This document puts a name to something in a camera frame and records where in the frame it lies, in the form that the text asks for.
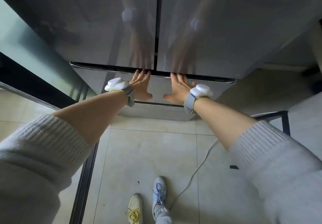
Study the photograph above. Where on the person's right forearm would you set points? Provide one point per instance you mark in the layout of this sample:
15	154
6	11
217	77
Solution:
224	120

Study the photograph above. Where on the person's left forearm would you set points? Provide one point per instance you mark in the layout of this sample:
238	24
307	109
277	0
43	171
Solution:
93	115

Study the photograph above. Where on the white shoe blue laces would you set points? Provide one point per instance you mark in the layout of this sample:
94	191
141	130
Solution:
159	191

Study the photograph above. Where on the cream shoe yellow laces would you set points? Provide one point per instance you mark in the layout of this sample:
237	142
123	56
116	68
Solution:
134	206

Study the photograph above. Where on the grey trouser leg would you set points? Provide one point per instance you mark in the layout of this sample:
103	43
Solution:
163	217

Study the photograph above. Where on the black framed glass sliding door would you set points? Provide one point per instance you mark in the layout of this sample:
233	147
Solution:
32	52

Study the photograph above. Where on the white table with black frame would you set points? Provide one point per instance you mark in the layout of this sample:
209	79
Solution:
286	124

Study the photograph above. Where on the person's left hand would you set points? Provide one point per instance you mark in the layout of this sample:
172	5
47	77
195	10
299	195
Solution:
141	85

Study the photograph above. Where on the person's right hand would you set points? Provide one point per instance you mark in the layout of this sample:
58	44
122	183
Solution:
179	91

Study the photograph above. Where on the grey refrigerator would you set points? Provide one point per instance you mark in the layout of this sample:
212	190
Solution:
281	45

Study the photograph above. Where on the black door frame rail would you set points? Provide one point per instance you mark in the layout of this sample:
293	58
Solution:
84	183

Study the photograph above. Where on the white knit sweater sleeve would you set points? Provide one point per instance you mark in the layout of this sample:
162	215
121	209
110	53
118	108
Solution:
281	176
35	166

